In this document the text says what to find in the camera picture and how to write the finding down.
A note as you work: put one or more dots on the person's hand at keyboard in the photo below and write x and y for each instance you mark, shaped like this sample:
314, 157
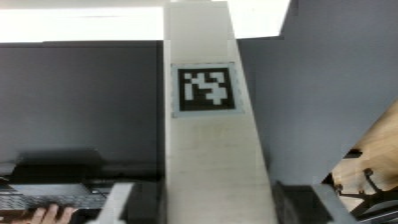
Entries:
52, 215

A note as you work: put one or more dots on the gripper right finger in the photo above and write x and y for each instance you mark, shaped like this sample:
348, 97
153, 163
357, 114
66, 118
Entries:
307, 205

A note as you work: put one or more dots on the black laptop keyboard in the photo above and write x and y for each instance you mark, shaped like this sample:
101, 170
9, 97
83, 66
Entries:
55, 179

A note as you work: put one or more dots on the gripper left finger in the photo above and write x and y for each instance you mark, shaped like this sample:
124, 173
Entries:
110, 213

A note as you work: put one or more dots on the white desk top tray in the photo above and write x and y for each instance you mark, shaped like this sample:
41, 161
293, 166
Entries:
124, 20

